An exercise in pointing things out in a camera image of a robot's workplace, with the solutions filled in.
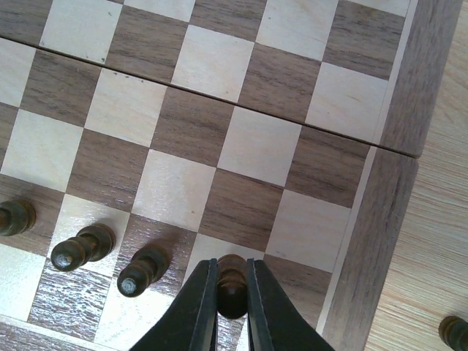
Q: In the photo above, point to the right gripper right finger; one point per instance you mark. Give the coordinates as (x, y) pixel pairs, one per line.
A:
(273, 321)

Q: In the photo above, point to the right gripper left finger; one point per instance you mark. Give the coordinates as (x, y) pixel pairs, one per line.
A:
(190, 323)

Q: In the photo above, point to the dark pawn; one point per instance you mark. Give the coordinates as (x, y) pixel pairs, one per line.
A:
(231, 286)
(148, 265)
(91, 244)
(17, 216)
(453, 332)

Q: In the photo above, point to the wooden chess board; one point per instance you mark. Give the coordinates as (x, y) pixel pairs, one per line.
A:
(287, 131)

